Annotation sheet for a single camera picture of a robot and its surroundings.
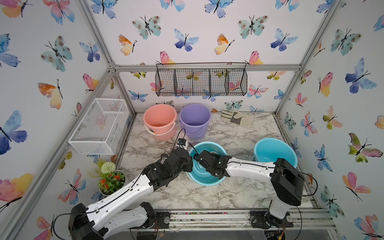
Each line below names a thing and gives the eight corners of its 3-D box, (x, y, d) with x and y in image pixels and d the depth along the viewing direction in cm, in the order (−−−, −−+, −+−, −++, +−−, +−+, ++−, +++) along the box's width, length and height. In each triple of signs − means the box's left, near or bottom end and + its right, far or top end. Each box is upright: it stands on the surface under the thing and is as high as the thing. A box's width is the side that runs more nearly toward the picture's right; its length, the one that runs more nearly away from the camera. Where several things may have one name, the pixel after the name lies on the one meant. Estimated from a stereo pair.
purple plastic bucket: (180, 144, 105) (177, 128, 91) (182, 121, 118) (180, 104, 104) (210, 144, 104) (212, 128, 91) (208, 121, 118) (210, 104, 104)
